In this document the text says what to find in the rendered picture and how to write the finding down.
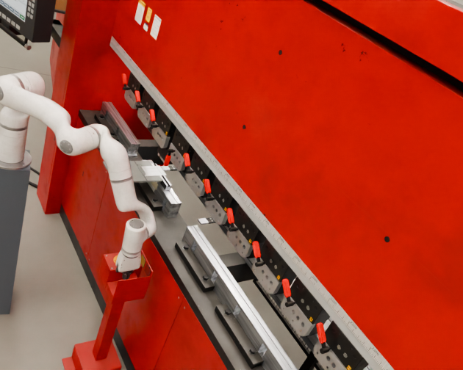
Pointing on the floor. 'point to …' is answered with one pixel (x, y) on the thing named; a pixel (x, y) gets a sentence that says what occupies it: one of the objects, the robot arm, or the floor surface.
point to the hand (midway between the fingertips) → (126, 275)
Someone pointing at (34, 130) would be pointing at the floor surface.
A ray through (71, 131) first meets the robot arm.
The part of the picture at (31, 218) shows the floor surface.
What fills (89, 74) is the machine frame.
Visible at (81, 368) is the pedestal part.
